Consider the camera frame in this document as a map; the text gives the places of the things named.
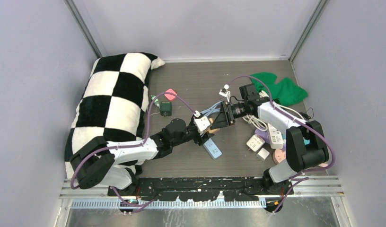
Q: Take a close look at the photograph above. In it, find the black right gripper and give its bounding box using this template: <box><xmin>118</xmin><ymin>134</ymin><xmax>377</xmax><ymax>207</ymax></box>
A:
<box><xmin>211</xmin><ymin>101</ymin><xmax>248</xmax><ymax>130</ymax></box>

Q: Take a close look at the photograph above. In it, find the orange cube adapter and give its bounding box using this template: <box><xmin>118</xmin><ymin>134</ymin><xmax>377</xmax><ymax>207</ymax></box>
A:
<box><xmin>209</xmin><ymin>118</ymin><xmax>221</xmax><ymax>135</ymax></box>

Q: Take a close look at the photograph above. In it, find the light blue power strip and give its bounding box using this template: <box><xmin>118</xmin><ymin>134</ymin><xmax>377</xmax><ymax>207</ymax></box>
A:
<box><xmin>203</xmin><ymin>139</ymin><xmax>222</xmax><ymax>160</ymax></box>

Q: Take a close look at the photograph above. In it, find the white tiger cube socket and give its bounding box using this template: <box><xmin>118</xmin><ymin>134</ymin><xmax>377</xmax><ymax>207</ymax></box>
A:
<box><xmin>246</xmin><ymin>134</ymin><xmax>265</xmax><ymax>152</ymax></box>

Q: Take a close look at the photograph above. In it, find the dark green cube adapter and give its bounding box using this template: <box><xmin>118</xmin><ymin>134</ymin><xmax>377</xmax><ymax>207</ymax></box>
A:
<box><xmin>159</xmin><ymin>102</ymin><xmax>173</xmax><ymax>116</ymax></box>

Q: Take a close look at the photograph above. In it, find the pink small plug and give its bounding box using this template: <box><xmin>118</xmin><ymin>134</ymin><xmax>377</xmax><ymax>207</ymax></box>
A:
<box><xmin>164</xmin><ymin>88</ymin><xmax>177</xmax><ymax>101</ymax></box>

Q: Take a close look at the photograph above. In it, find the white charger plug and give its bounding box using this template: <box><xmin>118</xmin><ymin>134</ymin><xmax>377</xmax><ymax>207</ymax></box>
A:
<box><xmin>256</xmin><ymin>148</ymin><xmax>270</xmax><ymax>161</ymax></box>

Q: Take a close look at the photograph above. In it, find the white power strip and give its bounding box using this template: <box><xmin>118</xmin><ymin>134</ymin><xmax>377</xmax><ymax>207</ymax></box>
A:
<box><xmin>267</xmin><ymin>123</ymin><xmax>285</xmax><ymax>149</ymax></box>

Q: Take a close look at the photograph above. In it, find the light green small plug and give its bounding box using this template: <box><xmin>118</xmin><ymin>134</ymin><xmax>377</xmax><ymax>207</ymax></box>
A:
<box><xmin>150</xmin><ymin>95</ymin><xmax>160</xmax><ymax>108</ymax></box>

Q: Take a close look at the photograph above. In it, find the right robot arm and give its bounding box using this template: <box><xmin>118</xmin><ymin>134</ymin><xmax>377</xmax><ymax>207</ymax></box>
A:
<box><xmin>211</xmin><ymin>84</ymin><xmax>330</xmax><ymax>194</ymax></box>

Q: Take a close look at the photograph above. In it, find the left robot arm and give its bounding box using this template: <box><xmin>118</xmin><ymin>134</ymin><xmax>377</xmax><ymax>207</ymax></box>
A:
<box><xmin>70</xmin><ymin>116</ymin><xmax>213</xmax><ymax>196</ymax></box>

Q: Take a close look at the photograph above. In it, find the pink round socket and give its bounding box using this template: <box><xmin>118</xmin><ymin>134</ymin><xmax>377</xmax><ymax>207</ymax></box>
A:
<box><xmin>272</xmin><ymin>149</ymin><xmax>286</xmax><ymax>164</ymax></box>

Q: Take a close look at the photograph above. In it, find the purple power strip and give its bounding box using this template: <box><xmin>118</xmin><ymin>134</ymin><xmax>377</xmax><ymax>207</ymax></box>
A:
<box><xmin>255</xmin><ymin>129</ymin><xmax>270</xmax><ymax>144</ymax></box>

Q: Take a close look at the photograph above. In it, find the green cloth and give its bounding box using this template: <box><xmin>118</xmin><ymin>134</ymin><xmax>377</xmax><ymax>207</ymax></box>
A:
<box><xmin>252</xmin><ymin>72</ymin><xmax>308</xmax><ymax>106</ymax></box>

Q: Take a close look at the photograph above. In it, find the black white checkered pillow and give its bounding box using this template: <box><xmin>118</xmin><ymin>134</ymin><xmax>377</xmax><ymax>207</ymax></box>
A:
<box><xmin>64</xmin><ymin>52</ymin><xmax>165</xmax><ymax>178</ymax></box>

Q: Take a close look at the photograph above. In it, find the light blue coiled cable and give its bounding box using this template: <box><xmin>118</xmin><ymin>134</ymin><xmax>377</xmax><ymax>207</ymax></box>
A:
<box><xmin>200</xmin><ymin>101</ymin><xmax>225</xmax><ymax>117</ymax></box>

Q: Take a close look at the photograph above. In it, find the white coiled power cable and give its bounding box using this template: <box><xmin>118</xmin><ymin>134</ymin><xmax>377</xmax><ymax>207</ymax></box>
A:
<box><xmin>259</xmin><ymin>90</ymin><xmax>307</xmax><ymax>120</ymax></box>

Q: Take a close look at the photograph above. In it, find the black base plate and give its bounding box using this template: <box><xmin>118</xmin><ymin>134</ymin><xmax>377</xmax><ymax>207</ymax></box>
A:
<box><xmin>118</xmin><ymin>176</ymin><xmax>291</xmax><ymax>202</ymax></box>

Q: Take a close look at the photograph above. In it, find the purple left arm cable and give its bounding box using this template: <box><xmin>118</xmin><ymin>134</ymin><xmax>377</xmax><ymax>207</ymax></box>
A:
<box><xmin>70</xmin><ymin>91</ymin><xmax>200</xmax><ymax>214</ymax></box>

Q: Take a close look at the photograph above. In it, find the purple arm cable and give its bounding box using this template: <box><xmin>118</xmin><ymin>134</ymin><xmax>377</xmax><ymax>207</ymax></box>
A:
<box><xmin>70</xmin><ymin>91</ymin><xmax>200</xmax><ymax>214</ymax></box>
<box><xmin>227</xmin><ymin>75</ymin><xmax>336</xmax><ymax>214</ymax></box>

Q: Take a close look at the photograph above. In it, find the black thin cable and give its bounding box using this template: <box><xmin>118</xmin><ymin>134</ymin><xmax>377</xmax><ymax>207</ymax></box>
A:
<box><xmin>301</xmin><ymin>107</ymin><xmax>315</xmax><ymax>120</ymax></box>

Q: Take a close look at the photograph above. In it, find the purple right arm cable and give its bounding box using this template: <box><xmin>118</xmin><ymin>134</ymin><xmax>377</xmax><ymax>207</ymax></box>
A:
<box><xmin>227</xmin><ymin>75</ymin><xmax>336</xmax><ymax>214</ymax></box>

